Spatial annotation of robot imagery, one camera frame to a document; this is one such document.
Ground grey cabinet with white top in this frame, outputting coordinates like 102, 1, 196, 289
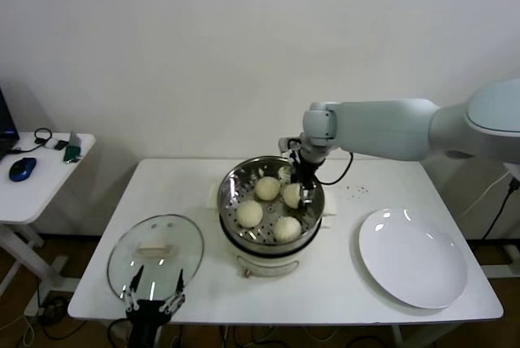
481, 167, 520, 280

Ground green circuit board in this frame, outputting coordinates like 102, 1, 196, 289
63, 132, 85, 165

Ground cream electric cooker base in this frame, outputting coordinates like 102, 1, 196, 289
204, 185, 339, 280

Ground floor power strip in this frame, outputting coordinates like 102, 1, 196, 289
38, 297, 69, 319

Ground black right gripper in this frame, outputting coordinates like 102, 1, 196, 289
290, 150, 321, 207

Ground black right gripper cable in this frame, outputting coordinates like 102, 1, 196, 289
314, 150, 354, 186

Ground black earphone cable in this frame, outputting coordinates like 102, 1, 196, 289
33, 128, 54, 146

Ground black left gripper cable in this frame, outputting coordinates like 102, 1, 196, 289
106, 318, 135, 348

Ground black laptop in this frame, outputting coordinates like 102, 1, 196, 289
0, 88, 20, 162

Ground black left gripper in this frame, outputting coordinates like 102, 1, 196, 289
121, 265, 187, 348

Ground white steamed baozi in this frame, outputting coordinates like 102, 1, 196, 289
236, 200, 264, 228
282, 183, 304, 209
272, 217, 302, 243
254, 176, 281, 202

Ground scattered dark crumbs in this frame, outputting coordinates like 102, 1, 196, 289
339, 184, 370, 199

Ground glass lid with cream handle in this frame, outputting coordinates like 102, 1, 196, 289
106, 213, 205, 299

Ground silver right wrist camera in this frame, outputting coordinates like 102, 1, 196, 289
278, 137, 304, 158

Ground blue computer mouse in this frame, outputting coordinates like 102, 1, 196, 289
8, 158, 37, 183

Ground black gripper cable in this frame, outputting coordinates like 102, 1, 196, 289
314, 150, 354, 186
106, 318, 135, 348

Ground perforated steel steamer basket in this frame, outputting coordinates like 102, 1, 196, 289
215, 155, 326, 246

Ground white side table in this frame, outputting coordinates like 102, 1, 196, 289
0, 132, 97, 319

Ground large white plate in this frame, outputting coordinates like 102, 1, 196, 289
357, 208, 469, 311

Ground white wall cable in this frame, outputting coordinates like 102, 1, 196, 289
462, 168, 514, 217

